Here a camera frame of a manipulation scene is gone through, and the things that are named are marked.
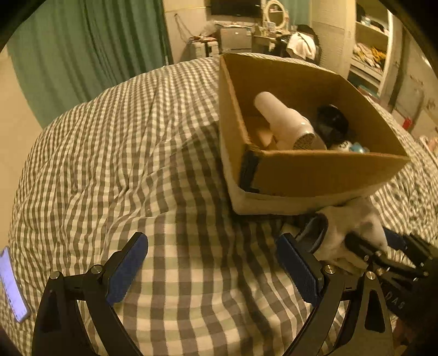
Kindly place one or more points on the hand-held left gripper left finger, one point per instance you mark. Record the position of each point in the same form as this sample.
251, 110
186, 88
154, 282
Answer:
126, 270

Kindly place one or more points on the white sheep toy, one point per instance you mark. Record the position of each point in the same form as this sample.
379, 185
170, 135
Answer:
341, 146

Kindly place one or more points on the small photo frame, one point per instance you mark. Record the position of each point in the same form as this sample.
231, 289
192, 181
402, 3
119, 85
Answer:
268, 26

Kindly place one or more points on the black bag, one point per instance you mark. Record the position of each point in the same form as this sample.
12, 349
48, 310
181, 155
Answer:
308, 30

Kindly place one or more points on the narrow green curtain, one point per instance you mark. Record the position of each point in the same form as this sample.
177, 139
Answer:
301, 10

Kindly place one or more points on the blue tissue packet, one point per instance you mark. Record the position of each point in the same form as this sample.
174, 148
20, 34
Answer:
360, 149

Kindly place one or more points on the black wall television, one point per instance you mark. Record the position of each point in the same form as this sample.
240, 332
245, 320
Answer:
234, 7

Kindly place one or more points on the large green curtain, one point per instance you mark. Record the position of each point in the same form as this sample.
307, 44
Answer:
85, 51

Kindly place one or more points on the white towel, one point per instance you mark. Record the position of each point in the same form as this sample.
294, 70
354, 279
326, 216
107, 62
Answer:
301, 46

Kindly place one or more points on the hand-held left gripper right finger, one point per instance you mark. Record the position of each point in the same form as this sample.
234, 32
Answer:
301, 270

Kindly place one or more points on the brown cardboard box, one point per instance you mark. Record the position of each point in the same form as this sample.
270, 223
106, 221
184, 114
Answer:
308, 174

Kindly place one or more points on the white sock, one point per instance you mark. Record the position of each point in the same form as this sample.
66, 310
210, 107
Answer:
342, 226

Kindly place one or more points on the wooden dressing table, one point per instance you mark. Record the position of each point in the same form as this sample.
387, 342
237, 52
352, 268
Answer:
263, 42

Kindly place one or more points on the black round object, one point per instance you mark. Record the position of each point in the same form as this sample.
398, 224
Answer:
330, 119

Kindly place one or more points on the white wardrobe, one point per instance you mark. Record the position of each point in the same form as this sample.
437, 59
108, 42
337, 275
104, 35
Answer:
332, 41

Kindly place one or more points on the grey checked bed blanket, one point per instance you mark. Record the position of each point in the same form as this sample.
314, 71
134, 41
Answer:
119, 154

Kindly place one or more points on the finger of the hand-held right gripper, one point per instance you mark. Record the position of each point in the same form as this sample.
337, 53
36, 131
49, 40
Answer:
359, 247
393, 239

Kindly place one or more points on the white oval vanity mirror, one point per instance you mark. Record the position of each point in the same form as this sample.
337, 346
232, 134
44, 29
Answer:
275, 13

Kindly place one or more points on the white oil heater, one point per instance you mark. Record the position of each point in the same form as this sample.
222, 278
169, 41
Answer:
204, 49

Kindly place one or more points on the lit smartphone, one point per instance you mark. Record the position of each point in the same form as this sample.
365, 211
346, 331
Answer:
12, 287

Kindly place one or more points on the small silver fridge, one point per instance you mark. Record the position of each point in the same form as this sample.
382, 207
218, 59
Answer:
233, 39

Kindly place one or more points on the white hair dryer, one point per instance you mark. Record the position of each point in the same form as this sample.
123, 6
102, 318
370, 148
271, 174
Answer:
284, 119

